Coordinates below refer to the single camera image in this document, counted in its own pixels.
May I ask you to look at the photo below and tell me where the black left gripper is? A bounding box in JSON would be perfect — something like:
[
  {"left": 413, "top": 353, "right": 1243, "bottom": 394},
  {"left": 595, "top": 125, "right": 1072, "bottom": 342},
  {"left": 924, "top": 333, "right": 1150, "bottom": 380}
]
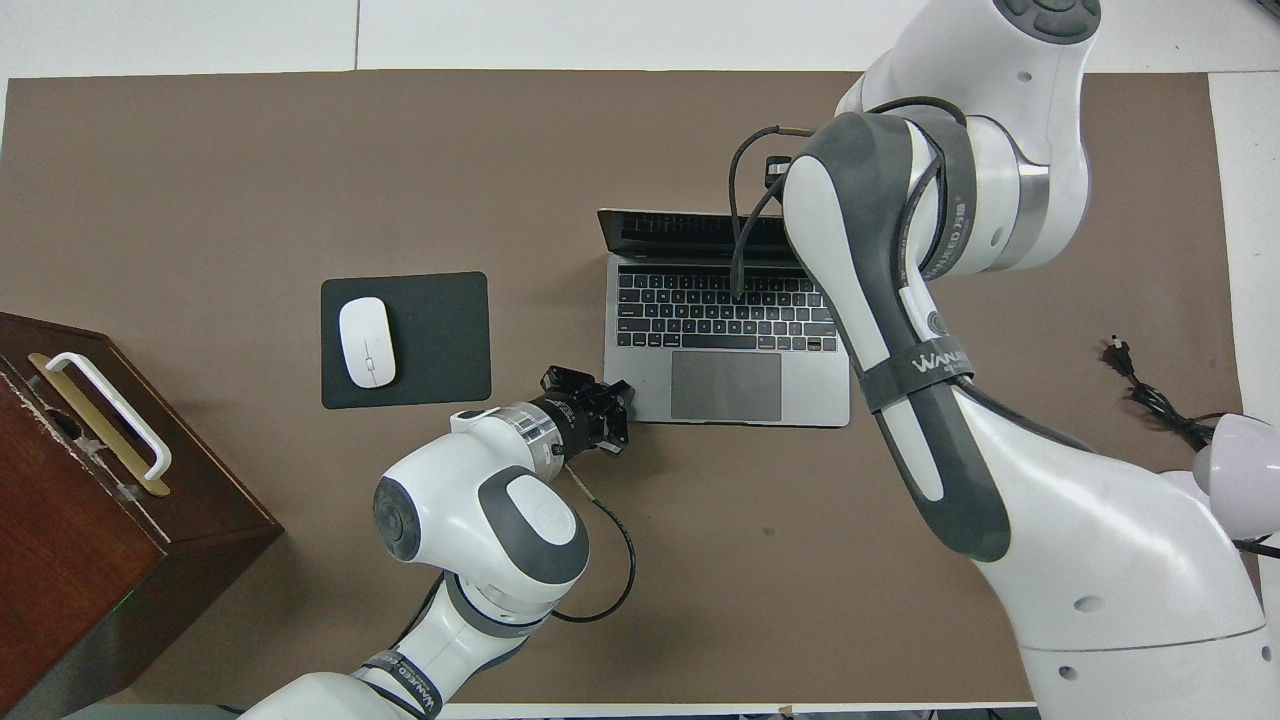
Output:
[{"left": 535, "top": 366, "right": 637, "bottom": 459}]

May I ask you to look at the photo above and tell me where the grey aluminium laptop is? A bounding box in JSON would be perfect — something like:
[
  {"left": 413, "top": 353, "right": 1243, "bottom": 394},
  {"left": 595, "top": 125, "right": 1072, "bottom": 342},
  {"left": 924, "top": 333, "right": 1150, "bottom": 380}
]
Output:
[{"left": 597, "top": 208, "right": 851, "bottom": 428}]

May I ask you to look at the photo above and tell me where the black mouse pad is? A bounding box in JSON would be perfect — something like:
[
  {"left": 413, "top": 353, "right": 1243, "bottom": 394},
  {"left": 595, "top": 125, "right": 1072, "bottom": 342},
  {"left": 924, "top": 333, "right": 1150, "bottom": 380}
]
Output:
[{"left": 320, "top": 271, "right": 493, "bottom": 410}]

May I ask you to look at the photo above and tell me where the brown table mat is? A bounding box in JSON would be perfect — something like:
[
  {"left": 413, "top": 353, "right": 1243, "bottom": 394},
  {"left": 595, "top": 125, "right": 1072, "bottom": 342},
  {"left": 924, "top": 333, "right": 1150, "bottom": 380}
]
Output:
[{"left": 0, "top": 70, "right": 1261, "bottom": 706}]

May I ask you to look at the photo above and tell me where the white computer mouse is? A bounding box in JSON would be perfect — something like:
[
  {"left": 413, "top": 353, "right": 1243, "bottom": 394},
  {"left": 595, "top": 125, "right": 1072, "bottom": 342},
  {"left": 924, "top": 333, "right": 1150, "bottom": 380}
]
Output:
[{"left": 338, "top": 296, "right": 397, "bottom": 389}]

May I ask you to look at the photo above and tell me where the dark brown wooden box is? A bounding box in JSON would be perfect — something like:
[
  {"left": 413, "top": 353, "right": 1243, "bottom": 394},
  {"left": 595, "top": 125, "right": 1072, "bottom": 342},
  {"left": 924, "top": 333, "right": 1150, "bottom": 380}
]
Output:
[{"left": 0, "top": 312, "right": 284, "bottom": 720}]

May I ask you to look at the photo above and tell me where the white desk lamp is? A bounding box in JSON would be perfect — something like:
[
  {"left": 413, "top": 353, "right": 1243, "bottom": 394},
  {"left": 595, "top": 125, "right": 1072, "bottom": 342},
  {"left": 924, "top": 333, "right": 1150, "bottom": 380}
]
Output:
[{"left": 1160, "top": 412, "right": 1280, "bottom": 561}]

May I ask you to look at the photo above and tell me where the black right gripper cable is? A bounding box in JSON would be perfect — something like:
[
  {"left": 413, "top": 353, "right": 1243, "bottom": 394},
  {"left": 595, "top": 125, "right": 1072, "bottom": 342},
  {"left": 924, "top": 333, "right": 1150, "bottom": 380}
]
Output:
[{"left": 728, "top": 95, "right": 1091, "bottom": 451}]

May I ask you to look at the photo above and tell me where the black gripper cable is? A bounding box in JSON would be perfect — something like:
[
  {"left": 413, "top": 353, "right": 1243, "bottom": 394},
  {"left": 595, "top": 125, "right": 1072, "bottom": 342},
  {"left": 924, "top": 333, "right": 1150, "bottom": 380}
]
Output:
[
  {"left": 728, "top": 95, "right": 1091, "bottom": 451},
  {"left": 540, "top": 455, "right": 639, "bottom": 625}
]

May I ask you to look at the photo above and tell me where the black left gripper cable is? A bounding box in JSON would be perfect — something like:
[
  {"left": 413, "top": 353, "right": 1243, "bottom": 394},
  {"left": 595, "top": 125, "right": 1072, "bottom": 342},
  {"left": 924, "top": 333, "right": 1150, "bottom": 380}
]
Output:
[{"left": 540, "top": 455, "right": 639, "bottom": 625}]

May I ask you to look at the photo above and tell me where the black lamp power cable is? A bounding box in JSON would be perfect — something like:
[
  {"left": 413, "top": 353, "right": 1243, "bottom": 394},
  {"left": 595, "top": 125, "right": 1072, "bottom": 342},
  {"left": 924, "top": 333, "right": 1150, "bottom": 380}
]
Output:
[{"left": 1103, "top": 337, "right": 1280, "bottom": 559}]

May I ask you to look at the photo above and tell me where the white box handle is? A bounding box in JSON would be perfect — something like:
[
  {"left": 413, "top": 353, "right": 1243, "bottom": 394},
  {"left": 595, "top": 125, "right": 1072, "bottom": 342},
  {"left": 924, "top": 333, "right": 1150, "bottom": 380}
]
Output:
[{"left": 45, "top": 351, "right": 173, "bottom": 483}]

